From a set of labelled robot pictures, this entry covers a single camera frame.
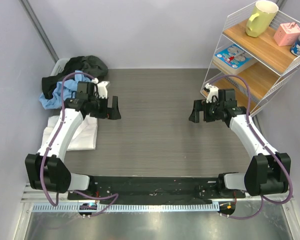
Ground light blue long sleeve shirt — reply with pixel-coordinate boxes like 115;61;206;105
38;70;95;110

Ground white wire wooden shelf rack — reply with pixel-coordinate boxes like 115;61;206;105
203;3;300;116

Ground blue white tissue pack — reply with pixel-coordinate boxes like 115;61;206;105
212;44;257;75

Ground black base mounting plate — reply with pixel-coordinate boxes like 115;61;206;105
83;176;246;206

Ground pink cube power adapter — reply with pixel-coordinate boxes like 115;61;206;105
273;22;300;47

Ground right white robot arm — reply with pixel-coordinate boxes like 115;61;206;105
189;84;291;198

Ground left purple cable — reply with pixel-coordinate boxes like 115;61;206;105
39;72;120;217

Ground folded white shirt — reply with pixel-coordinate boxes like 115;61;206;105
41;115;98;151

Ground white plastic laundry basket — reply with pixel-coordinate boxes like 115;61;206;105
50;58;70;76

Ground black dark clothes pile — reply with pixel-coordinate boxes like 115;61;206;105
41;55;108;100

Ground yellow green ceramic mug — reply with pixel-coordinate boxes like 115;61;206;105
245;0;279;38

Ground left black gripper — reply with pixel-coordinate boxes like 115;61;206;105
88;94;121;120

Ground aluminium slotted cable rail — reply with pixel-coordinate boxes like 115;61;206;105
32;202;220;213

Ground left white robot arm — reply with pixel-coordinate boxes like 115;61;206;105
25;80;121;200

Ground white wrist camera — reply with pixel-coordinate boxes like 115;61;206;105
91;78;111;99
204;83;219;103

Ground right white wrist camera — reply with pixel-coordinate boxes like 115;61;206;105
204;83;219;103

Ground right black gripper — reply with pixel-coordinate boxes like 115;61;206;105
189;98;224;123

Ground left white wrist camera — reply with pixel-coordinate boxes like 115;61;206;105
91;78;111;99

